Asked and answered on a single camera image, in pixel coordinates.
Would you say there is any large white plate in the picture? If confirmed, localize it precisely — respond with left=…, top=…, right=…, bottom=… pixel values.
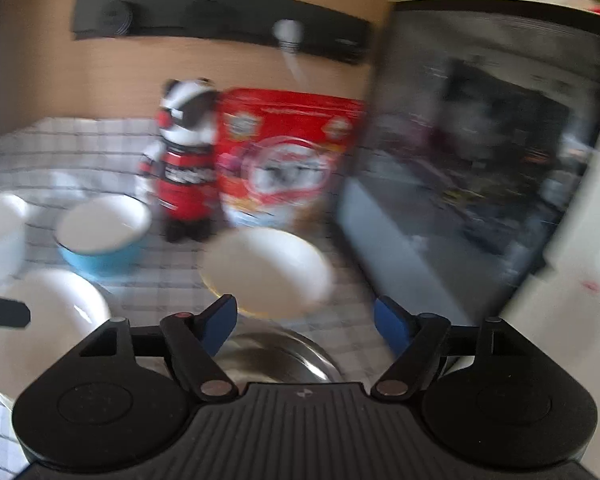
left=0, top=267, right=112, bottom=411

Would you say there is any panda figure toy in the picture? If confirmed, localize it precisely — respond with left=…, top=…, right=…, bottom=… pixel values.
left=137, top=77, right=224, bottom=244

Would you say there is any black glossy appliance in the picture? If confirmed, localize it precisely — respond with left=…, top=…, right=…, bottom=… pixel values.
left=334, top=0, right=600, bottom=327

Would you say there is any stainless steel bowl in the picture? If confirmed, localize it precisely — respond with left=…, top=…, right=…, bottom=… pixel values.
left=214, top=327, right=344, bottom=392

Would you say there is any white appliance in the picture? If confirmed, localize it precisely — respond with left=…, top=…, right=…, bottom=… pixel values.
left=500, top=150, right=600, bottom=461

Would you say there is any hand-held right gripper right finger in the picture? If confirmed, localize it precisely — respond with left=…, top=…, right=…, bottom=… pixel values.
left=371, top=296, right=529, bottom=401

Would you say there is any white shallow bowl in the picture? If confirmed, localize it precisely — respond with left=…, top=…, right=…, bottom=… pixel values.
left=200, top=227, right=334, bottom=319

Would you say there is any white cup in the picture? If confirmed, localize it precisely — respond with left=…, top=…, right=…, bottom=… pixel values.
left=0, top=194, right=31, bottom=284

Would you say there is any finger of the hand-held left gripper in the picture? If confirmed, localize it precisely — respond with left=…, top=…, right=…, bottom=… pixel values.
left=0, top=294, right=31, bottom=329

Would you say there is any white cable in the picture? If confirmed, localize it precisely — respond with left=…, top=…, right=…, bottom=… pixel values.
left=280, top=50, right=312, bottom=87

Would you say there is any red snack bag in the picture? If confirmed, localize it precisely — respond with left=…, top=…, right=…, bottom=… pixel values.
left=215, top=87, right=366, bottom=234

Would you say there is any white plug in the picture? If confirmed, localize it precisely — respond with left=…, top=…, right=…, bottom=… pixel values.
left=272, top=19, right=304, bottom=54

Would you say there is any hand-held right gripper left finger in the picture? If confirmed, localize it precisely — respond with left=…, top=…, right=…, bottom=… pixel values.
left=80, top=294, right=239, bottom=403

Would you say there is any black power strip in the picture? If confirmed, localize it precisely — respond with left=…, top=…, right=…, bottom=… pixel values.
left=71, top=0, right=373, bottom=66

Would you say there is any checkered tablecloth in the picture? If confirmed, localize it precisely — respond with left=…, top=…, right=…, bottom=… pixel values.
left=0, top=116, right=398, bottom=461

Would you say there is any blue enamel bowl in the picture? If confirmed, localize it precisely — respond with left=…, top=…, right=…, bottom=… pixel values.
left=55, top=195, right=154, bottom=281

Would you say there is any round black plug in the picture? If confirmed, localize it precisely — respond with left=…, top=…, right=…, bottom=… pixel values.
left=100, top=2, right=134, bottom=36

